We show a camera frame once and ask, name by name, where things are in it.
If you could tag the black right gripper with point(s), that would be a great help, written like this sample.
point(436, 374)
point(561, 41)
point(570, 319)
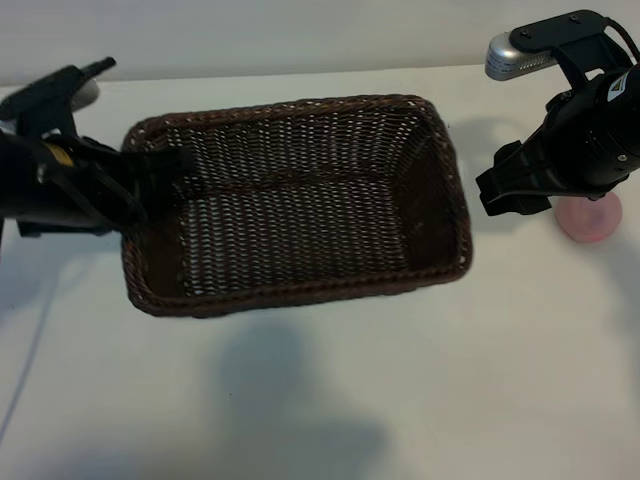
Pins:
point(580, 145)

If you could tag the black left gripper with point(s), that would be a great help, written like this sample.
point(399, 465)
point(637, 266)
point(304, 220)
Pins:
point(85, 190)

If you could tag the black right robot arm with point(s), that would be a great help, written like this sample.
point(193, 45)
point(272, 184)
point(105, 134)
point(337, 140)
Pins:
point(634, 120)

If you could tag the pink peach with green stem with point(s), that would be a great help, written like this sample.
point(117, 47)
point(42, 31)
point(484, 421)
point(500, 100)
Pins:
point(592, 222)

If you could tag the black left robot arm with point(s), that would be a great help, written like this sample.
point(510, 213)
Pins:
point(12, 180)

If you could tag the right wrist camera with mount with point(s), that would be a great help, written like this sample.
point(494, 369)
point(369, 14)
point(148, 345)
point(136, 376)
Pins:
point(550, 30)

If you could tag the dark brown wicker basket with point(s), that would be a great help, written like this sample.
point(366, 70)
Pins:
point(300, 225)

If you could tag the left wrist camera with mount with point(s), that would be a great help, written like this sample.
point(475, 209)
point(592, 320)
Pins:
point(50, 92)

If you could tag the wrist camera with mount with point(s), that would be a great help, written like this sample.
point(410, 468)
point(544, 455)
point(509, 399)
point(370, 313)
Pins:
point(50, 92)
point(550, 30)

